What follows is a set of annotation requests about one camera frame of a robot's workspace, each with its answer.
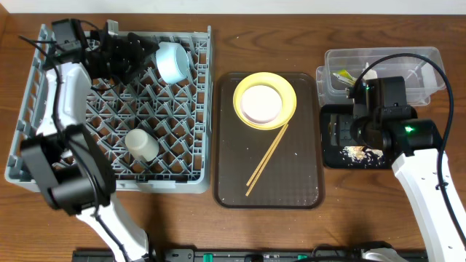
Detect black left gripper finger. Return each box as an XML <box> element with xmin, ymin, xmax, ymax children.
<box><xmin>127</xmin><ymin>32</ymin><xmax>159</xmax><ymax>53</ymax></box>
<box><xmin>129</xmin><ymin>52</ymin><xmax>154</xmax><ymax>79</ymax></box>

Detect light blue bowl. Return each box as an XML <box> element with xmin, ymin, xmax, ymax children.
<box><xmin>156</xmin><ymin>42</ymin><xmax>189</xmax><ymax>84</ymax></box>

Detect wooden chopstick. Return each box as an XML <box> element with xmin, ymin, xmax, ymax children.
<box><xmin>246</xmin><ymin>124</ymin><xmax>288</xmax><ymax>186</ymax></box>
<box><xmin>245</xmin><ymin>124</ymin><xmax>288</xmax><ymax>197</ymax></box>

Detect yellow plate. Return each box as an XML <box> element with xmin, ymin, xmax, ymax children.
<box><xmin>233</xmin><ymin>72</ymin><xmax>297</xmax><ymax>130</ymax></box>

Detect white cup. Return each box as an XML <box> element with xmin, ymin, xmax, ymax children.
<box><xmin>125</xmin><ymin>129</ymin><xmax>159</xmax><ymax>162</ymax></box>

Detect white rice bowl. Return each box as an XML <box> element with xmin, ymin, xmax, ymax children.
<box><xmin>240</xmin><ymin>85</ymin><xmax>283</xmax><ymax>124</ymax></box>

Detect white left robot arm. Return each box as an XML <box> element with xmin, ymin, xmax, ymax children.
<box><xmin>20</xmin><ymin>18</ymin><xmax>159</xmax><ymax>261</ymax></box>

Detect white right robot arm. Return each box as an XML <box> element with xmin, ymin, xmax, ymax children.
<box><xmin>320</xmin><ymin>105</ymin><xmax>465</xmax><ymax>261</ymax></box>

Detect black waste tray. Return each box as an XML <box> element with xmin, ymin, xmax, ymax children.
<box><xmin>319</xmin><ymin>104</ymin><xmax>395</xmax><ymax>170</ymax></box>

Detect grey dishwasher rack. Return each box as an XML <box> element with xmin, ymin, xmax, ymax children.
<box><xmin>4</xmin><ymin>23</ymin><xmax>213</xmax><ymax>194</ymax></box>

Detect rice food scraps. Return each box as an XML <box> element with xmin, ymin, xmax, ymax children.
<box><xmin>341</xmin><ymin>146</ymin><xmax>384</xmax><ymax>162</ymax></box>

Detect yellow green wrapper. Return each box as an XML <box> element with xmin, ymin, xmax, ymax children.
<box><xmin>332</xmin><ymin>70</ymin><xmax>357</xmax><ymax>86</ymax></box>

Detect clear plastic bin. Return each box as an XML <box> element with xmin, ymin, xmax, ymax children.
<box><xmin>316</xmin><ymin>47</ymin><xmax>446</xmax><ymax>106</ymax></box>

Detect crumpled white tissue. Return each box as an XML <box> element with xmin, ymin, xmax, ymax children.
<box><xmin>363</xmin><ymin>69</ymin><xmax>378</xmax><ymax>81</ymax></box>

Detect brown serving tray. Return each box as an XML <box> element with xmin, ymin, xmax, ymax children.
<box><xmin>213</xmin><ymin>73</ymin><xmax>325</xmax><ymax>210</ymax></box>

